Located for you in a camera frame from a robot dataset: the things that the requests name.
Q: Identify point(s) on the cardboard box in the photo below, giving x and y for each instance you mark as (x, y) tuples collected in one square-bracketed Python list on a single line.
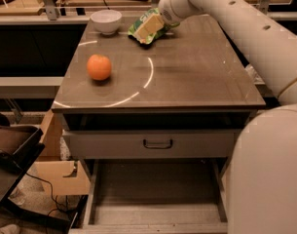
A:
[(61, 176)]

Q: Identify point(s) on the closed grey middle drawer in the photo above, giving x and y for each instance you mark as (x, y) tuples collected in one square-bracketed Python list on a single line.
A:
[(151, 144)]

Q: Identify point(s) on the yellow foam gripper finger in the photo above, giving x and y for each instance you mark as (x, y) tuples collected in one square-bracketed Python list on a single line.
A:
[(153, 23), (141, 33)]

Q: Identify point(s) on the orange fruit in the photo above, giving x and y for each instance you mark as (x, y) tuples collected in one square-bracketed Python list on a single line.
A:
[(99, 67)]

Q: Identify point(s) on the white ceramic bowl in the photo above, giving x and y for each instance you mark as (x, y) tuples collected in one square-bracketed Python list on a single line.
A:
[(106, 21)]

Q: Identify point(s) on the open grey bottom drawer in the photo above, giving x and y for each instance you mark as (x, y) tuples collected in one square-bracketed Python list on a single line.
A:
[(153, 197)]

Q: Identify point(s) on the green rice chip bag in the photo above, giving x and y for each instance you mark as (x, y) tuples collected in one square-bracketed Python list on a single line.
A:
[(153, 36)]

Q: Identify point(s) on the grey drawer cabinet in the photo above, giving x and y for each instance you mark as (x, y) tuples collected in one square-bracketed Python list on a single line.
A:
[(189, 80)]

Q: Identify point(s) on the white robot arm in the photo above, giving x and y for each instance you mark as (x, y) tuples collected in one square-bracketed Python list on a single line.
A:
[(262, 174)]

